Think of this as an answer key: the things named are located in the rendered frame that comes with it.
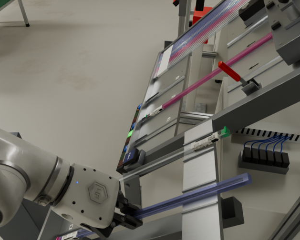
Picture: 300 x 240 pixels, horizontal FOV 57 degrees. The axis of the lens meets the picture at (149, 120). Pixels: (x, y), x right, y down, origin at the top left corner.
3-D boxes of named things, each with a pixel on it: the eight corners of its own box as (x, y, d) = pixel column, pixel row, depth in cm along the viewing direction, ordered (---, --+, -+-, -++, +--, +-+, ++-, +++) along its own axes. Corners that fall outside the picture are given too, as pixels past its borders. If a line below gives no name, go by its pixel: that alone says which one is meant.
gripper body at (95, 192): (54, 202, 43) (114, 227, 47) (74, 150, 50) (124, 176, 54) (36, 216, 47) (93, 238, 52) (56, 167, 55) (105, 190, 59)
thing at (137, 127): (139, 173, 90) (122, 162, 87) (168, 62, 136) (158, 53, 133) (141, 172, 89) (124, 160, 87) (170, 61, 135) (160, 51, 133)
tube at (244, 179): (59, 245, 68) (56, 243, 68) (61, 239, 69) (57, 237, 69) (252, 183, 42) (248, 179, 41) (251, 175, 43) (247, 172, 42)
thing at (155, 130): (135, 168, 88) (128, 163, 87) (166, 57, 134) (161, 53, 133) (179, 145, 77) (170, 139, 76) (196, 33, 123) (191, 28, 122)
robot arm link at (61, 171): (44, 193, 42) (61, 200, 43) (62, 148, 48) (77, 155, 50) (25, 210, 47) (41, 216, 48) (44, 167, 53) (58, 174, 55)
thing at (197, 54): (170, 122, 202) (179, 18, 148) (175, 100, 219) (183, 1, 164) (204, 126, 199) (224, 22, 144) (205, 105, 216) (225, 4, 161)
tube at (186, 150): (229, 130, 52) (226, 126, 51) (230, 135, 51) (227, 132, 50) (69, 202, 78) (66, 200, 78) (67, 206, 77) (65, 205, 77)
